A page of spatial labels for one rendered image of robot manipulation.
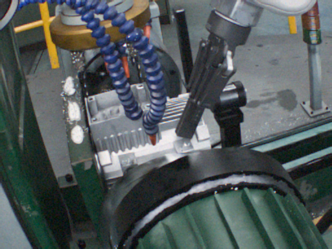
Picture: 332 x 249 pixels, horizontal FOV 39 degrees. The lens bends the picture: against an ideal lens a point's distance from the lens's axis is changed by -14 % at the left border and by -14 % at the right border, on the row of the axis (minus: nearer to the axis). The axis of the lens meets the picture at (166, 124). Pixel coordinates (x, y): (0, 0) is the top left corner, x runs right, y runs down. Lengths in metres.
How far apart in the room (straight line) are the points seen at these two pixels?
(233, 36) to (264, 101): 0.73
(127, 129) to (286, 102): 0.72
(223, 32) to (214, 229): 0.52
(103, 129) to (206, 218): 0.56
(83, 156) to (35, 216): 0.14
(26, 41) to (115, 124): 3.53
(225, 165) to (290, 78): 1.28
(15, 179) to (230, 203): 0.49
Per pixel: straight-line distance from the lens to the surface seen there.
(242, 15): 0.83
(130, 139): 0.93
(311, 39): 1.38
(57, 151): 1.50
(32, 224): 0.87
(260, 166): 0.41
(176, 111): 0.96
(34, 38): 4.38
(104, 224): 0.77
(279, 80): 1.66
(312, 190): 1.16
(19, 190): 0.82
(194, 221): 0.36
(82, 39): 0.80
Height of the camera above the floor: 1.61
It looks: 33 degrees down
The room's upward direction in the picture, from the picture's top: 10 degrees counter-clockwise
